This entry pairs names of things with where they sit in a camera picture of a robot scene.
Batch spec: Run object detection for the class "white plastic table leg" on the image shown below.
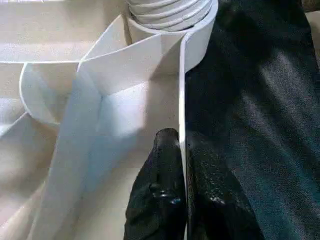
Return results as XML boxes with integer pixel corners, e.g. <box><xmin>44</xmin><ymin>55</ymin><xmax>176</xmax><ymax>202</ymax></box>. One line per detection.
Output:
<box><xmin>126</xmin><ymin>0</ymin><xmax>215</xmax><ymax>33</ymax></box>

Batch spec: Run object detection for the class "white plastic table top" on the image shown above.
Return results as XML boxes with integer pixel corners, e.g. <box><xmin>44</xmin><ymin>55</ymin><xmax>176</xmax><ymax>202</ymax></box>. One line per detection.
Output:
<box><xmin>0</xmin><ymin>0</ymin><xmax>218</xmax><ymax>240</ymax></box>

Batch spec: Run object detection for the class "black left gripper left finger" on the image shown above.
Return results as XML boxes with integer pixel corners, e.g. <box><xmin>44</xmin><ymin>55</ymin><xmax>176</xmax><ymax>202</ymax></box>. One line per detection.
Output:
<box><xmin>123</xmin><ymin>127</ymin><xmax>188</xmax><ymax>240</ymax></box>

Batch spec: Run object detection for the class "black table mat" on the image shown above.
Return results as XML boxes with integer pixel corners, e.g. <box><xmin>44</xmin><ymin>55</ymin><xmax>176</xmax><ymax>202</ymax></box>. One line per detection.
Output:
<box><xmin>184</xmin><ymin>0</ymin><xmax>320</xmax><ymax>240</ymax></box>

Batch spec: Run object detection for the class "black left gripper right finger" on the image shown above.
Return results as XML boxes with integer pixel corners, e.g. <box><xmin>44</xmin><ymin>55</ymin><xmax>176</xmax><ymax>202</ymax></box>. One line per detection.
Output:
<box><xmin>186</xmin><ymin>132</ymin><xmax>265</xmax><ymax>240</ymax></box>

